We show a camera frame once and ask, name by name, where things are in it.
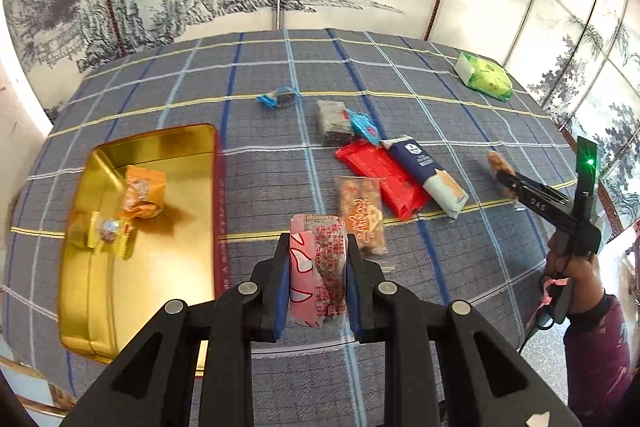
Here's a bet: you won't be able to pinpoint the pink and white snack packet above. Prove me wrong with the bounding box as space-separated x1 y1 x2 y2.
289 213 349 330

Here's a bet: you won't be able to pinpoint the grey dark snack packet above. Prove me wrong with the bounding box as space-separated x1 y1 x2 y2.
315 99 357 146

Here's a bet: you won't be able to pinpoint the red snack packet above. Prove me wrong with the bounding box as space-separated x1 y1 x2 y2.
334 138 432 222

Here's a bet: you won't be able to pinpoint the yellow candy packet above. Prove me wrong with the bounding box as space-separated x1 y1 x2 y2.
82 211 138 260

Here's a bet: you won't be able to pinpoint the green tissue pack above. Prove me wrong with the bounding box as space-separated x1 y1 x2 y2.
454 52 515 102

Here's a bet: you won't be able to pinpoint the brown snack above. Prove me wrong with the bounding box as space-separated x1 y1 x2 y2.
487 150 526 210

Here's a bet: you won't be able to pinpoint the wooden chair frame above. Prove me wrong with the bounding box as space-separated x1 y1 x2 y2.
0 354 71 419

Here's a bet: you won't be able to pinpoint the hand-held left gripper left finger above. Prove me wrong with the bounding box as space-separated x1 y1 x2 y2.
62 232 293 427

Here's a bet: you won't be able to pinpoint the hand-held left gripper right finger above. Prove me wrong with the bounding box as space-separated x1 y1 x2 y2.
345 234 583 427

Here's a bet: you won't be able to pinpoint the small blue twisted candy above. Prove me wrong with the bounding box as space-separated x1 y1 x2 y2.
256 88 303 109

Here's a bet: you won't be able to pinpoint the grey plaid tablecloth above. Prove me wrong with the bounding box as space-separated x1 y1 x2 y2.
0 28 616 427

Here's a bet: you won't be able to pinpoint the person's right hand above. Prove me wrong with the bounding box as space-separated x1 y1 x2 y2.
545 239 606 315

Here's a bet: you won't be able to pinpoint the gold tin box red sides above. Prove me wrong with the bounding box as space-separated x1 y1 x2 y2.
57 123 230 365

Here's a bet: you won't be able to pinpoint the orange candy packet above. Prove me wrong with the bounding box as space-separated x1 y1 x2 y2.
118 165 167 219

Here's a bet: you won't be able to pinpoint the light blue candy packet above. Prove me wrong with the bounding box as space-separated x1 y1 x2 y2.
347 109 382 145

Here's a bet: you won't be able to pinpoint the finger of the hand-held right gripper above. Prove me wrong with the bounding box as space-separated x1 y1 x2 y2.
509 188 571 222
495 169 577 202

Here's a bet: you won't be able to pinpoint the clear orange snack packet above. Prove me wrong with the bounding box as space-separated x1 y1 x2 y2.
333 175 389 260

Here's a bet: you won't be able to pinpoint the navy and white snack packet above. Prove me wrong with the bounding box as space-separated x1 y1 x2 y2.
381 136 469 220

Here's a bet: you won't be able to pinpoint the pink ribbon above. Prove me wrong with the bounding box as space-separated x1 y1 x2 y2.
537 276 571 308

